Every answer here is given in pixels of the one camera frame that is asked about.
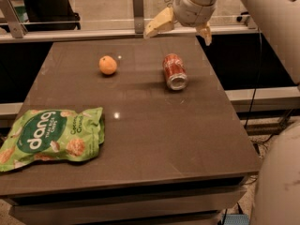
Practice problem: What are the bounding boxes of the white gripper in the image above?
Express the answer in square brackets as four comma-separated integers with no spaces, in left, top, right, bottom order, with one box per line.
[143,0,216,46]

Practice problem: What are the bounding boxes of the red coke can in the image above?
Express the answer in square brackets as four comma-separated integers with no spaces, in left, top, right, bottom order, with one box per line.
[162,53,188,91]

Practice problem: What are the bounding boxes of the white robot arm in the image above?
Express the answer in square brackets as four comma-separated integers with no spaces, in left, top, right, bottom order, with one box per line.
[143,0,300,225]

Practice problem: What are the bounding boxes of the orange fruit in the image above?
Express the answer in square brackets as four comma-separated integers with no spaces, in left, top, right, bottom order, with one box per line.
[98,55,117,75]

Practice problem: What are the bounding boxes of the black office chair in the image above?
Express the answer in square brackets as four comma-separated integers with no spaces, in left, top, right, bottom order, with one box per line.
[23,0,81,32]

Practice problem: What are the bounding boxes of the glass barrier panel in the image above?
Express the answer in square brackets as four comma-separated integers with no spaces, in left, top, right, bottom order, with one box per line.
[0,0,261,30]

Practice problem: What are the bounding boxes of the grey table drawer cabinet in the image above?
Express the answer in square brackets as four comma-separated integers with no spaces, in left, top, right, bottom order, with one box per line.
[2,178,247,225]

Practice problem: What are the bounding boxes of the green dang chips bag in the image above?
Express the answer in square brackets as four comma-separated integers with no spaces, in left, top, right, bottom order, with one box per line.
[0,107,104,173]

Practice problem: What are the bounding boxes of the blue floor box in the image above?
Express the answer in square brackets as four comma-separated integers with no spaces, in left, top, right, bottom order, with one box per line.
[221,214,249,225]

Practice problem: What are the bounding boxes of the middle metal rail bracket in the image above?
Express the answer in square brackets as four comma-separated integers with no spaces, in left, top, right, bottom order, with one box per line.
[132,0,144,34]

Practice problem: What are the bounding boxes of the left metal rail bracket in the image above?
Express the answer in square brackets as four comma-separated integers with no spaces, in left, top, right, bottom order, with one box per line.
[0,0,27,38]

